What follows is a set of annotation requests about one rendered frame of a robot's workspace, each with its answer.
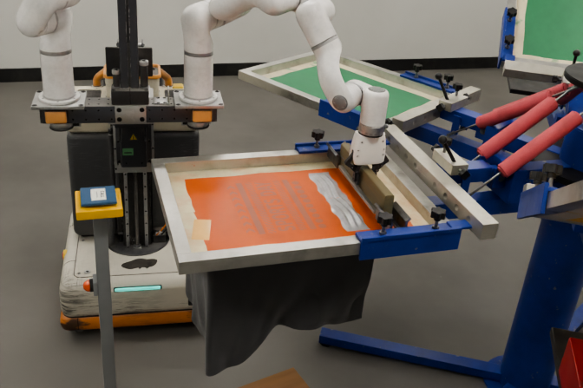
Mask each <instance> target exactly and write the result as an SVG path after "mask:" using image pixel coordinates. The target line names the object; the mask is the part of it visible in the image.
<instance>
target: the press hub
mask: <svg viewBox="0 0 583 388"><path fill-rule="evenodd" d="M564 77H565V78H566V79H567V80H568V81H569V82H570V83H571V84H573V85H575V86H577V87H579V88H581V89H583V62H579V63H574V64H571V65H568V66H567V67H565V70H564ZM553 145H555V146H558V147H560V148H561V150H560V154H559V155H557V154H556V153H553V152H550V151H547V150H545V151H543V152H542V153H541V154H539V155H538V156H536V157H535V158H533V159H532V160H531V161H549V160H560V159H562V160H563V161H564V162H565V163H566V164H568V165H569V166H571V168H563V171H562V174H561V175H556V179H554V181H557V182H559V183H553V185H555V186H556V187H557V188H561V187H565V186H567V185H570V184H573V183H575V182H578V181H582V180H583V122H582V124H580V125H579V126H578V127H577V128H575V129H574V130H573V131H571V132H570V133H568V134H567V135H565V136H564V138H561V139H560V140H558V141H557V142H556V143H555V144H553ZM582 287H583V243H582V240H581V237H580V233H575V232H574V231H573V227H572V224H570V223H565V222H559V221H555V220H545V219H541V221H540V227H539V230H538V233H537V236H536V240H535V243H534V249H533V251H532V255H531V258H530V261H529V265H528V268H527V273H526V277H525V280H524V283H523V287H522V289H521V296H520V298H519V302H518V305H517V308H516V311H515V315H514V320H513V324H512V326H511V330H510V333H509V336H508V342H507V345H506V349H505V352H504V355H501V356H498V357H495V358H492V359H490V360H489V362H490V363H495V364H499V365H501V380H500V381H496V380H492V379H487V378H483V380H484V383H485V385H486V386H487V388H503V387H504V385H505V384H506V383H507V382H509V383H510V384H511V385H512V386H514V387H515V388H549V387H550V384H551V382H552V379H553V376H555V375H554V372H555V364H554V355H553V349H552V344H551V339H550V330H551V328H552V327H556V328H560V329H565V330H568V329H569V326H570V324H571V321H572V318H573V314H574V311H575V308H576V306H577V303H578V300H579V297H580V292H581V289H582Z"/></svg>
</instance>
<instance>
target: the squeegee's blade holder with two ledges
mask: <svg viewBox="0 0 583 388"><path fill-rule="evenodd" d="M338 169H339V170H340V171H341V172H342V174H343V175H344V177H345V178H346V179H347V180H348V182H349V183H350V184H351V185H352V186H353V187H354V189H355V190H356V191H357V193H358V194H359V196H360V197H361V198H362V199H363V201H364V202H365V204H366V205H367V206H368V207H369V209H370V210H371V212H372V213H373V214H375V213H376V210H377V209H376V207H375V206H374V205H373V204H372V202H371V201H370V200H369V198H368V197H367V196H366V195H365V193H364V192H363V191H362V189H361V188H360V187H359V186H357V185H356V184H355V183H354V182H353V180H352V177H351V176H350V175H349V173H348V172H347V171H346V169H345V168H344V167H343V165H338Z"/></svg>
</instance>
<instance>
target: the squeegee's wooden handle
mask: <svg viewBox="0 0 583 388"><path fill-rule="evenodd" d="M349 154H350V144H349V143H342V144H341V148H340V155H339V156H340V163H339V165H343V167H344V168H345V169H346V171H347V172H348V173H349V175H350V176H351V177H352V175H353V170H352V169H351V168H349V167H348V166H346V165H345V164H344V161H345V160H346V159H347V158H348V156H349ZM359 173H360V179H359V185H358V186H359V187H360V188H361V189H362V191H363V192H364V193H365V195H366V196H367V197H368V198H369V200H370V201H371V202H372V204H373V205H374V204H375V203H377V204H378V205H379V206H380V208H381V209H382V210H383V211H384V212H388V213H389V214H392V208H393V203H394V197H395V196H394V195H393V193H391V191H390V190H389V189H388V188H387V187H386V186H385V185H384V184H383V182H382V181H381V180H380V179H379V178H378V177H377V175H376V174H375V173H374V172H373V171H372V170H371V168H370V167H369V166H368V165H362V166H361V167H360V170H359ZM374 206H375V205H374ZM375 207H376V206H375ZM376 208H377V207H376Z"/></svg>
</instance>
